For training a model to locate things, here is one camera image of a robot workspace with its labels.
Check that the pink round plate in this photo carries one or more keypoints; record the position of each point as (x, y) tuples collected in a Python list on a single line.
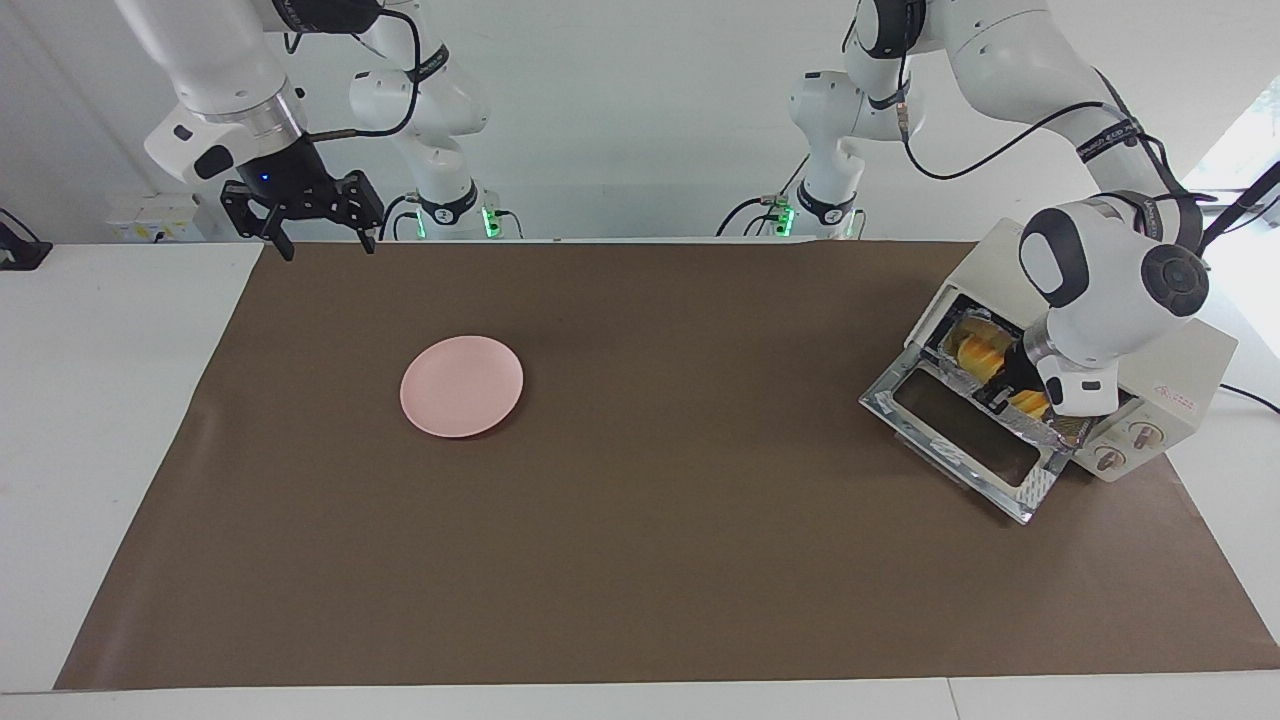
[(461, 386)]

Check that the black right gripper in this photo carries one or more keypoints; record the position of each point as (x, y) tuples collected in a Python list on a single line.
[(285, 190)]

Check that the small oven knob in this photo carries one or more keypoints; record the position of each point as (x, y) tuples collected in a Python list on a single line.
[(1109, 460)]

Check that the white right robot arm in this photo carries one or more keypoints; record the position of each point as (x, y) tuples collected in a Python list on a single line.
[(215, 70)]

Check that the cream toaster oven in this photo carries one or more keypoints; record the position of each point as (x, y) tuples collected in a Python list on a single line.
[(1190, 370)]

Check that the black table clamp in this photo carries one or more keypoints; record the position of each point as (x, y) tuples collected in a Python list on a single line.
[(20, 252)]

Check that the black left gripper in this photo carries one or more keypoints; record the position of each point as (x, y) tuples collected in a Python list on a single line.
[(1022, 370)]

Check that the brown table mat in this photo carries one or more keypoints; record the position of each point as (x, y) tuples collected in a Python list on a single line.
[(700, 560)]

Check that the glass oven door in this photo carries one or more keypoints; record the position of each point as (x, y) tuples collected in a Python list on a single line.
[(905, 375)]

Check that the large oven knob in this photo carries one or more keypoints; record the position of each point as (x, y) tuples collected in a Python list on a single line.
[(1145, 434)]

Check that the white power strip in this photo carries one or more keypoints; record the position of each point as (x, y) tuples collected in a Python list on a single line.
[(150, 215)]

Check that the aluminium foil tray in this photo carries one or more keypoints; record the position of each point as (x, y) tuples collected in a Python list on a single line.
[(1040, 428)]

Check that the sliced yellow bread loaf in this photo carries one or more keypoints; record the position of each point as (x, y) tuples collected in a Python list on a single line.
[(980, 352)]

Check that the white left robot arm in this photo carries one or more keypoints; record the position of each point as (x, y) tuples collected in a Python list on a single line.
[(1110, 300)]

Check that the black stand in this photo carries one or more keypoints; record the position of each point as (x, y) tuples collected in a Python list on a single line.
[(1250, 195)]

